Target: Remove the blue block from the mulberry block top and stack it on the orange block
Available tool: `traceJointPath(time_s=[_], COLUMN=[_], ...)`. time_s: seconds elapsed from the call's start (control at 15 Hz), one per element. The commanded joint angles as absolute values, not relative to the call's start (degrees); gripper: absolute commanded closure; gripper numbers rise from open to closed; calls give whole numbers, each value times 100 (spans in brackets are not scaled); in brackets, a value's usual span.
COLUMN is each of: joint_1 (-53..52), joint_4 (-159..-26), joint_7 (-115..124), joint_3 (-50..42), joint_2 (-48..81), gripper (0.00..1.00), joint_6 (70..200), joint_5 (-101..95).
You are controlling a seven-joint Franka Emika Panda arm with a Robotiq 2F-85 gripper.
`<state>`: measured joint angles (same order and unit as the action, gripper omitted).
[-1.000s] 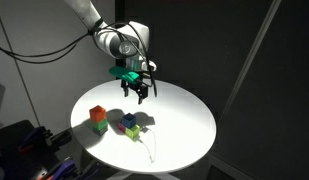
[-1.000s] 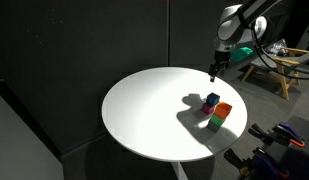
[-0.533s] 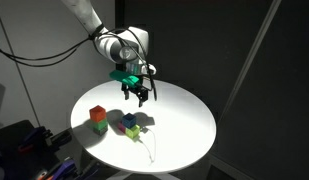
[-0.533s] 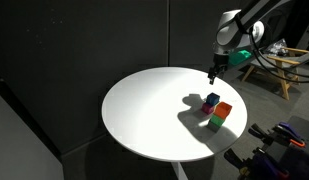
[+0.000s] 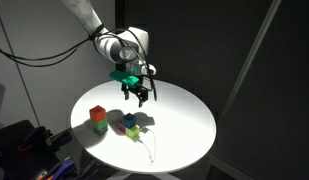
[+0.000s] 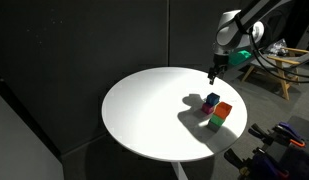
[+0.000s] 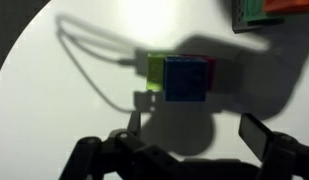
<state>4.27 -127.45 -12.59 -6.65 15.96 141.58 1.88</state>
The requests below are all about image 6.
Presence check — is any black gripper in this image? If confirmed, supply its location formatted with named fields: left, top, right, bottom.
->
left=208, top=53, right=229, bottom=85

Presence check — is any blue block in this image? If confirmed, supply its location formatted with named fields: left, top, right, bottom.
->
left=205, top=92, right=221, bottom=106

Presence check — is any mulberry magenta block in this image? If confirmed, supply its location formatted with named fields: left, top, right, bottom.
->
left=201, top=102, right=215, bottom=115

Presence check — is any orange block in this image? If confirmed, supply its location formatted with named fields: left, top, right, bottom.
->
left=213, top=101, right=233, bottom=120

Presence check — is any dark green block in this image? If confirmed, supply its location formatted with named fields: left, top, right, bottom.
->
left=209, top=114, right=226, bottom=127

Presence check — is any grey block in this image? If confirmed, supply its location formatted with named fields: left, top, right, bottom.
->
left=207, top=120, right=222, bottom=133

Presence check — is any crumpled clear plastic bag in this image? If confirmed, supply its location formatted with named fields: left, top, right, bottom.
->
left=265, top=38, right=289, bottom=56

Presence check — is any wooden chair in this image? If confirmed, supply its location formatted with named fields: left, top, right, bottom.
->
left=240, top=46, right=309, bottom=101

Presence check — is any purple clamp with orange trigger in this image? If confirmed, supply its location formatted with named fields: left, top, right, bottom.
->
left=248, top=121, right=307, bottom=149

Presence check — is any teal green camera mount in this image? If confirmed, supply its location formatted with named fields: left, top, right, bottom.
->
left=227, top=49, right=253, bottom=66

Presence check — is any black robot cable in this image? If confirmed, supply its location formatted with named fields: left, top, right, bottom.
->
left=252, top=43, right=309, bottom=84
left=248, top=28, right=309, bottom=74

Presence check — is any clamp with blue handles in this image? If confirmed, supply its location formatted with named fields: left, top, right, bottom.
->
left=223, top=148, right=292, bottom=180

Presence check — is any white table pedestal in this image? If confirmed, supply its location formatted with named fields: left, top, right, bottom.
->
left=170, top=161, right=189, bottom=180

